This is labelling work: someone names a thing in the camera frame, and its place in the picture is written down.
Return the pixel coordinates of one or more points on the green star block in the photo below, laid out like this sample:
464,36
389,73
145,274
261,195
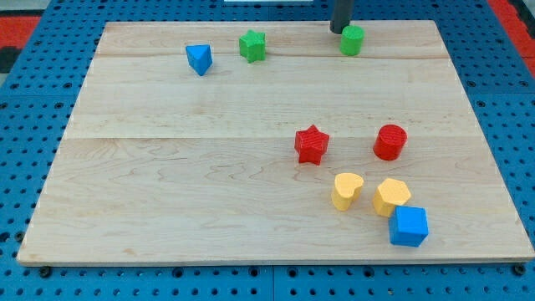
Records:
252,46

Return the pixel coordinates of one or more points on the light wooden board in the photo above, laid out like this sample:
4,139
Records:
159,166

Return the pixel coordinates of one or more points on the yellow heart block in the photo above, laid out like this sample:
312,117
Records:
347,188

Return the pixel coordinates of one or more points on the blue cube block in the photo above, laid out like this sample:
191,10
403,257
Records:
408,226

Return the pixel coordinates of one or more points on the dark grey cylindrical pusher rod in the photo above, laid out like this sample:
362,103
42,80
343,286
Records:
341,15

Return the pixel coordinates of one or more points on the yellow hexagon block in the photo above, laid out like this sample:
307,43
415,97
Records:
389,194

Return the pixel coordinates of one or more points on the green cylinder block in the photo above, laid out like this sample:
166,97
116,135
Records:
352,38

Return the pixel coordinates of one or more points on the red star block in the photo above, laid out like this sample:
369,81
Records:
311,144

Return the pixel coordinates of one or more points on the red cylinder block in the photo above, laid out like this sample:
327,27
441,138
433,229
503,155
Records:
390,142

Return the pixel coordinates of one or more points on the blue triangle block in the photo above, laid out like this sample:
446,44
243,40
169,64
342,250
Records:
199,57

